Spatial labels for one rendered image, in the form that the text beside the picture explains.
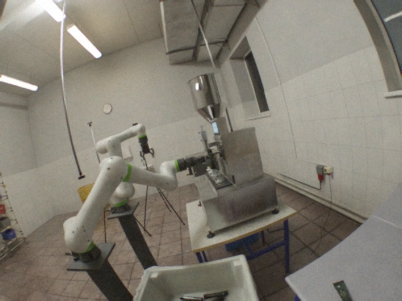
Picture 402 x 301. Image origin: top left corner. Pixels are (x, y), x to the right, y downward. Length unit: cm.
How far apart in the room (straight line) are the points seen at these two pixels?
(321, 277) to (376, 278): 25
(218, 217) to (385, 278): 98
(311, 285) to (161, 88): 502
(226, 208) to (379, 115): 155
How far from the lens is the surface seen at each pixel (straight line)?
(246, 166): 113
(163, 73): 522
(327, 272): 87
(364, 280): 86
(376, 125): 188
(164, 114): 493
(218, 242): 112
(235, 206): 111
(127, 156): 500
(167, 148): 489
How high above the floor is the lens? 143
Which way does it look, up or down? 7 degrees down
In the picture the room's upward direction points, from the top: 15 degrees counter-clockwise
